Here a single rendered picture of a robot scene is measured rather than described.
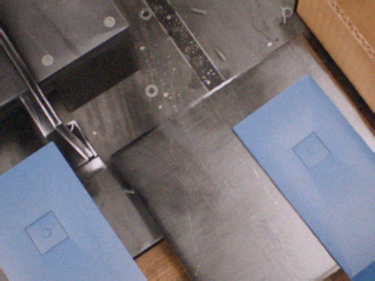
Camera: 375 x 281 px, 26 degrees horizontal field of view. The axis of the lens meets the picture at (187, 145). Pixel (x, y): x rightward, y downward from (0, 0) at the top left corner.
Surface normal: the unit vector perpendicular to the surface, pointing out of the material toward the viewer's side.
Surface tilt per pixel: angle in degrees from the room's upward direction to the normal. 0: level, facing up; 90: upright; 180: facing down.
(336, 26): 90
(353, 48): 90
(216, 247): 0
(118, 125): 0
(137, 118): 0
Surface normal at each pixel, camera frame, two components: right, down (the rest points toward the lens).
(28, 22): -0.04, -0.25
